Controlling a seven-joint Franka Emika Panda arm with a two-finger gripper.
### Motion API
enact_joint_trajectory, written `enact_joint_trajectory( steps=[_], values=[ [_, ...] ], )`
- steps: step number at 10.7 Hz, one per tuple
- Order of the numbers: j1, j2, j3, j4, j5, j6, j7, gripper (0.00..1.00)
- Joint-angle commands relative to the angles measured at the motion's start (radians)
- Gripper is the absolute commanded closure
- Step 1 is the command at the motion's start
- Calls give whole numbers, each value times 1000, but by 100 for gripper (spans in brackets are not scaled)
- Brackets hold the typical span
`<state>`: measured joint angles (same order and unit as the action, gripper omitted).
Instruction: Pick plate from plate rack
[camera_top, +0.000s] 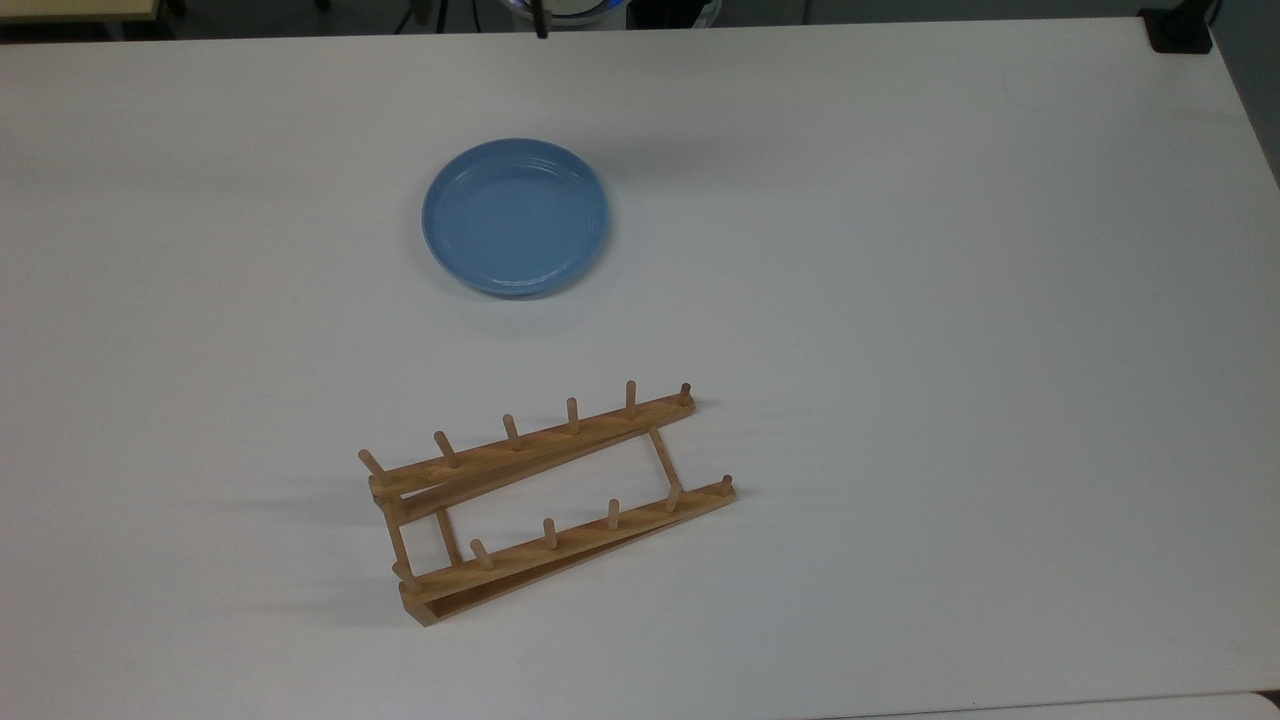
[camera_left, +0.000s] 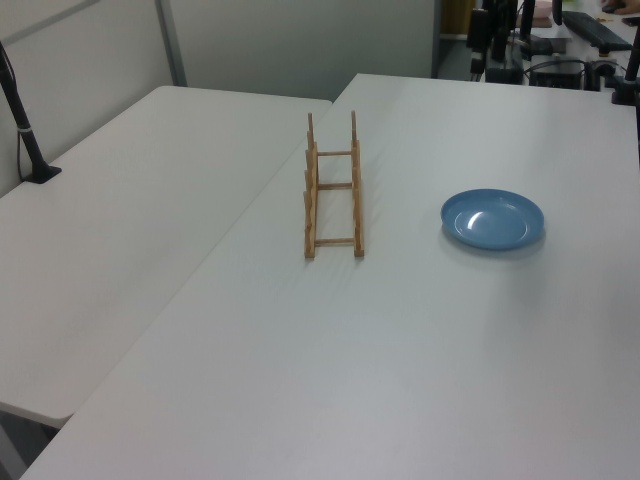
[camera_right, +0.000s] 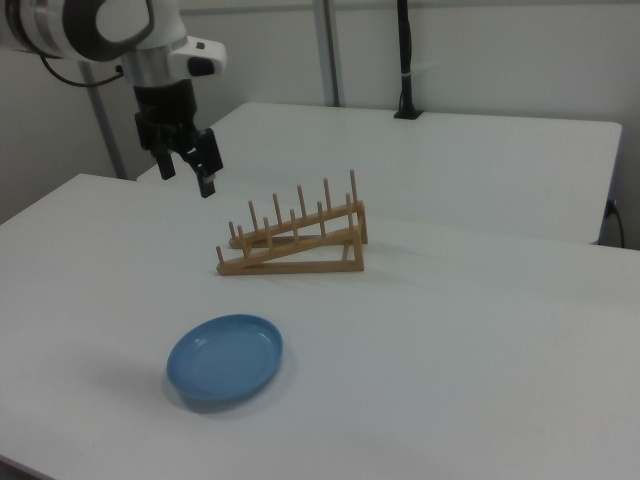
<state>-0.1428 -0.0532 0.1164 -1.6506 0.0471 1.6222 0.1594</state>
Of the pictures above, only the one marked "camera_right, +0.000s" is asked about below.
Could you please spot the grey partition post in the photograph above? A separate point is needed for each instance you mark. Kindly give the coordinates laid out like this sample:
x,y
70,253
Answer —
x,y
330,50
105,125

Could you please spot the black camera stand pole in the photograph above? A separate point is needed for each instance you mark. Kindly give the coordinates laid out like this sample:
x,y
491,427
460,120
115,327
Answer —
x,y
405,40

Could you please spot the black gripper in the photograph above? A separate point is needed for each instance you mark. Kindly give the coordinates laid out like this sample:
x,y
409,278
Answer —
x,y
165,115

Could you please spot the wooden plate rack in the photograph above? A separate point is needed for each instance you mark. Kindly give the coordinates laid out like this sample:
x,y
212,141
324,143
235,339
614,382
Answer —
x,y
300,265

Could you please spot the blue round plate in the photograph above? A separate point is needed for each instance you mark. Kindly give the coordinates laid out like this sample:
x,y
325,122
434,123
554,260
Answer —
x,y
225,357

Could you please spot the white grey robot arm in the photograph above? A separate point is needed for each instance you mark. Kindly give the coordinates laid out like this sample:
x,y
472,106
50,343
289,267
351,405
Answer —
x,y
125,20

